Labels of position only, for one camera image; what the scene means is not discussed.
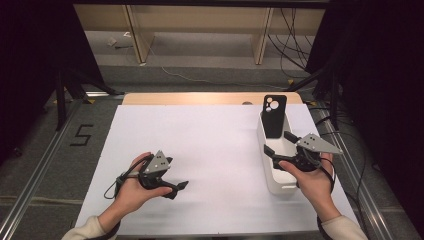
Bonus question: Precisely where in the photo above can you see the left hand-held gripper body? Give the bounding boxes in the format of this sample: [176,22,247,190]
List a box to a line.
[139,149,170,190]

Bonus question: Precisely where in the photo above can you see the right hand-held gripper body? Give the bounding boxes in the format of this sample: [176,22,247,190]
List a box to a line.
[294,133,343,173]

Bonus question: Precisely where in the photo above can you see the black phone case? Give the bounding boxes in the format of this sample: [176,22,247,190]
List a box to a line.
[261,94,288,139]

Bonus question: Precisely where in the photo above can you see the white rectangular plastic bin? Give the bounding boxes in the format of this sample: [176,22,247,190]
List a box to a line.
[257,111,301,195]

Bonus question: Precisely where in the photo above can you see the person's left hand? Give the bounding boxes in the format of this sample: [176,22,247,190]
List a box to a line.
[114,152,172,214]

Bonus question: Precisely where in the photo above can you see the person's right hand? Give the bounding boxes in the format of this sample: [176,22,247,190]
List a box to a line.
[278,153,341,223]

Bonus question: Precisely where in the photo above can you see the black metal stand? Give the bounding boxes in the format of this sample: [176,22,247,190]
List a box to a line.
[54,68,125,132]
[284,63,341,131]

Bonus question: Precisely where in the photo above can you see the white table cover board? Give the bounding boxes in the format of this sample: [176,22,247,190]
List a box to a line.
[74,103,361,236]

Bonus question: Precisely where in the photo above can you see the black curtain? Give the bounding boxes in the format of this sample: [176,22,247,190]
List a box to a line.
[0,0,104,164]
[304,0,424,231]

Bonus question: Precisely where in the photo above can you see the light wooden shelf unit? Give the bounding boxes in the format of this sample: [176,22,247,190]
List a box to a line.
[73,3,326,66]

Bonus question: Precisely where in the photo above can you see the black floor cable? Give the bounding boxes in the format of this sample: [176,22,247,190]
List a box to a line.
[314,114,371,240]

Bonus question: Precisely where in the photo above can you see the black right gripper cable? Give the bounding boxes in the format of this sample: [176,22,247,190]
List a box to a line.
[316,156,335,240]

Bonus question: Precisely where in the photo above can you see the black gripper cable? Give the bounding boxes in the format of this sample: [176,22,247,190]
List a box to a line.
[86,156,151,240]
[316,156,335,240]

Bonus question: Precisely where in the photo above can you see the aluminium floor rail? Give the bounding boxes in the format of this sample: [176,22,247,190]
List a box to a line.
[0,96,88,240]
[313,106,396,240]

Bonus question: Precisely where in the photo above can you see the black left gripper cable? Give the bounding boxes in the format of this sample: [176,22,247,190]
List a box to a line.
[86,156,151,240]

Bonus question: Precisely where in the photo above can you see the thin white floor cable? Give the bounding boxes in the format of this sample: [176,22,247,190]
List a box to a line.
[146,46,288,90]

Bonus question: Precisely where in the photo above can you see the bundle of black cables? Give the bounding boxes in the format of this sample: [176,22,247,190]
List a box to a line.
[267,8,316,79]

